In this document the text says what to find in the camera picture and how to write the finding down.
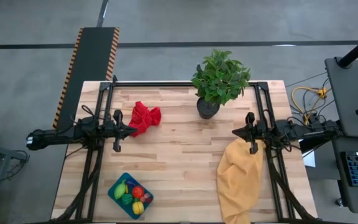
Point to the yellow toy banana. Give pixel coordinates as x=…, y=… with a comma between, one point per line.
x=127, y=188

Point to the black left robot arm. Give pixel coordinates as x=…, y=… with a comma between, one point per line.
x=57, y=137

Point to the red crumpled cloth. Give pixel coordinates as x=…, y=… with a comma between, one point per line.
x=141, y=119

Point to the grey desk with tablet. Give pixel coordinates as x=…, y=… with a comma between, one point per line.
x=350, y=99

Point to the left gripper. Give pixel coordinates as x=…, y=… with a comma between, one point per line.
x=117, y=130

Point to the black hazard-striped floor mat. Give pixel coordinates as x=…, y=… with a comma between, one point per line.
x=95, y=62

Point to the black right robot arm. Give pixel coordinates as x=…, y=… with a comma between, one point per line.
x=306, y=130

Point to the black round pole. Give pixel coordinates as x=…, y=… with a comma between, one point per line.
x=357, y=49

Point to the yellow waffle cloth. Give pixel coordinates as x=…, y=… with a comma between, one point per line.
x=238, y=186

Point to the yellow round toy fruit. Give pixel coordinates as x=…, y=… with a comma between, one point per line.
x=138, y=208

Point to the small red toy fruit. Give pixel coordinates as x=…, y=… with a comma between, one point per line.
x=142, y=199

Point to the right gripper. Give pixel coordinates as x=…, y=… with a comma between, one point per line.
x=255, y=132

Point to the teal plastic container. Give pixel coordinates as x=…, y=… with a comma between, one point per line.
x=117, y=205

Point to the black diagonal beam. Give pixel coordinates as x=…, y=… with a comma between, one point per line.
x=309, y=146

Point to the dark green toy pepper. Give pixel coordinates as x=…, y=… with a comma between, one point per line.
x=127, y=199

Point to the black aluminium table frame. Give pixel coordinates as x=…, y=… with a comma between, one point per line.
x=182, y=84

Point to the red toy tomato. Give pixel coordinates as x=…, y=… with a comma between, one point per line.
x=138, y=192

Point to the blue toy eggplant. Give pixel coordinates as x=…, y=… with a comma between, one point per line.
x=131, y=183

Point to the grey desk with keyboard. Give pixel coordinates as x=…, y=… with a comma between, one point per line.
x=337, y=193

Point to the green toy lime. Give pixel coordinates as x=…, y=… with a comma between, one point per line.
x=120, y=190

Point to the white paper sheet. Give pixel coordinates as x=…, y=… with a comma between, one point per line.
x=309, y=158

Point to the green plant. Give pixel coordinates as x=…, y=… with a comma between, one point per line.
x=219, y=81

